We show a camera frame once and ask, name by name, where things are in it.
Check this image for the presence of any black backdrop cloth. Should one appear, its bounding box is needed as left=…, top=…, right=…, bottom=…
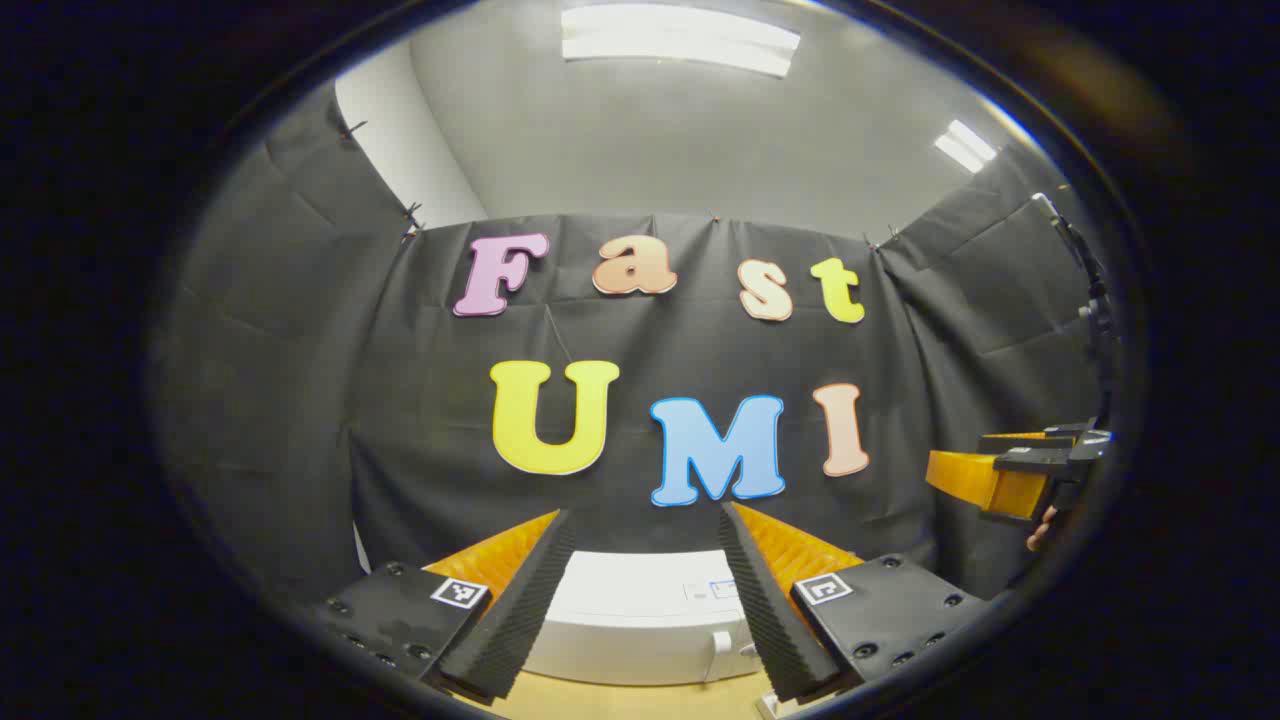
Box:
left=150, top=80, right=1116, bottom=611

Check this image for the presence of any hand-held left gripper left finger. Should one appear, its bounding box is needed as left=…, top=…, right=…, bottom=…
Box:
left=315, top=508, right=578, bottom=706

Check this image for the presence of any white microwave oven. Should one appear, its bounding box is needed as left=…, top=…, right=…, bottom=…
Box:
left=520, top=550, right=776, bottom=687

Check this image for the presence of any small ceiling light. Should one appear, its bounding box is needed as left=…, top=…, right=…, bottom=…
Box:
left=933, top=119, right=999, bottom=174

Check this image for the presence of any black tripod stand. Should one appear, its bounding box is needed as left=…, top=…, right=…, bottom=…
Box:
left=1030, top=192, right=1117, bottom=426

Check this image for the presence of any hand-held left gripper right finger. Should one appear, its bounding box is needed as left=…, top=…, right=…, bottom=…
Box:
left=718, top=502, right=991, bottom=704

